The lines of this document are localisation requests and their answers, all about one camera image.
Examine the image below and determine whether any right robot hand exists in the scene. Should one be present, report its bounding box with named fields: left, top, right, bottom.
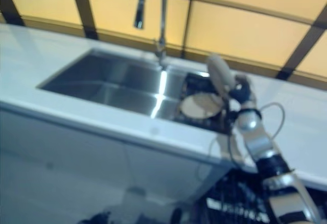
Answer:
left=225, top=74, right=256, bottom=107

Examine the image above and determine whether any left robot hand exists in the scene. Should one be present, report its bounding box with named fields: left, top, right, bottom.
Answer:
left=86, top=210, right=113, bottom=224

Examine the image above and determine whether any cream ceramic plate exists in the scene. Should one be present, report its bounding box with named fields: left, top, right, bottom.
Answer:
left=179, top=93, right=222, bottom=119
left=206, top=54, right=236, bottom=100

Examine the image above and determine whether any black dish drying rack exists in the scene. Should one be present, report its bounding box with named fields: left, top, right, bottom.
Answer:
left=173, top=71, right=227, bottom=133

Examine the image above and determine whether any wide white cabinet door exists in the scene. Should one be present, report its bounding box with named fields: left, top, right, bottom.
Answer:
left=0, top=108, right=136, bottom=224

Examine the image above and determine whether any robot left leg black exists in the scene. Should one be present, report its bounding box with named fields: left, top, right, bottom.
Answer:
left=171, top=207, right=183, bottom=224

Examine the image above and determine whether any narrow white cabinet door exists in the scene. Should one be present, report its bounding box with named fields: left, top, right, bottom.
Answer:
left=124, top=141, right=231, bottom=210

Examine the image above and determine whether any chrome kitchen faucet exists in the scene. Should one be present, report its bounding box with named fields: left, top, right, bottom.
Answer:
left=132, top=0, right=171, bottom=69

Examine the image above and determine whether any stainless steel sink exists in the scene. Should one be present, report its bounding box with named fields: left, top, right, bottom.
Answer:
left=36, top=48, right=227, bottom=133

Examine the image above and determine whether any dishwasher wire rack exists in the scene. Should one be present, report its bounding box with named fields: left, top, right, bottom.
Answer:
left=193, top=167, right=327, bottom=224

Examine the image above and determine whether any dark window frame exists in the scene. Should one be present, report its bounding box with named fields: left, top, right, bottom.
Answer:
left=0, top=0, right=327, bottom=92

